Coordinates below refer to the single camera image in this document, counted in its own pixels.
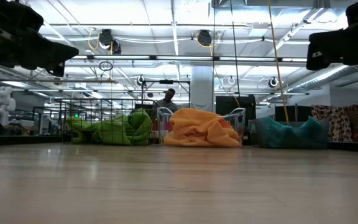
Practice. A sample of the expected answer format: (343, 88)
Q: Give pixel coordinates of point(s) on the black monitor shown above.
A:
(235, 104)

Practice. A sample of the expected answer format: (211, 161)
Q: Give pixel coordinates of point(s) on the grey plastic bin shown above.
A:
(253, 137)

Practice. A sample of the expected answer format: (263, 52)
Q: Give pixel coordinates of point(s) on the clear plastic basket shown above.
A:
(239, 118)

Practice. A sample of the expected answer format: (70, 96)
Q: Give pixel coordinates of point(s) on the blue microfiber towel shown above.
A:
(287, 133)

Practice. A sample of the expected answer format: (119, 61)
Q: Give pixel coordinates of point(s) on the black gantry frame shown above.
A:
(166, 81)

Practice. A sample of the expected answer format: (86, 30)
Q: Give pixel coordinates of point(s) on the person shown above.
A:
(168, 101)

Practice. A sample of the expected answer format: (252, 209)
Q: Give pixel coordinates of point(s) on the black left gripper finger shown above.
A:
(51, 51)
(59, 70)

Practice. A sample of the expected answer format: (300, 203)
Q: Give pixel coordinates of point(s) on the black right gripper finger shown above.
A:
(325, 46)

